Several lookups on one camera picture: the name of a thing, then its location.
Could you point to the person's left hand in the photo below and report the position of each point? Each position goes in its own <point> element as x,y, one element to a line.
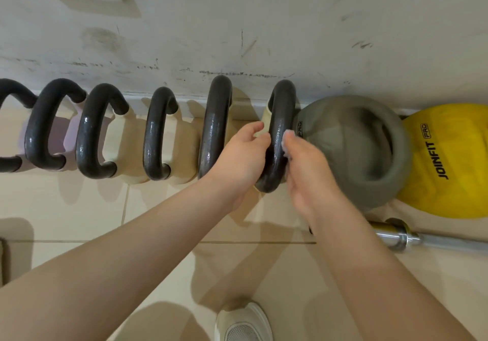
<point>236,161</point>

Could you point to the grey medicine ball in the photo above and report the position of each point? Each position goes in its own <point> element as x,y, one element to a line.
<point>343,154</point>

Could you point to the yellow medicine ball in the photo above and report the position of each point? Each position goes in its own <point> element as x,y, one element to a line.
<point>457,161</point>

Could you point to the white shoe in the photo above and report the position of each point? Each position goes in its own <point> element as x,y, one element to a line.
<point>244,325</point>

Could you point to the silver barbell bar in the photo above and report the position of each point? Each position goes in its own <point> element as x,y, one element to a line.
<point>400,234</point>

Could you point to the person's right hand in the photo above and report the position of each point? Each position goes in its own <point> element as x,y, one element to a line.
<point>310,180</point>

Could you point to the person's right fingers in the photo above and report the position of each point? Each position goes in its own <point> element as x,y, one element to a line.
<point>289,142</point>

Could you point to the person's left fingers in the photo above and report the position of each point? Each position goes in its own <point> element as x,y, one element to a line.
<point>247,129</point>

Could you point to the person's right forearm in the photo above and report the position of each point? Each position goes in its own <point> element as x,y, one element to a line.
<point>373,276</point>

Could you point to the person's left forearm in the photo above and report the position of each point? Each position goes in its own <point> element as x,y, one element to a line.
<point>114,260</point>

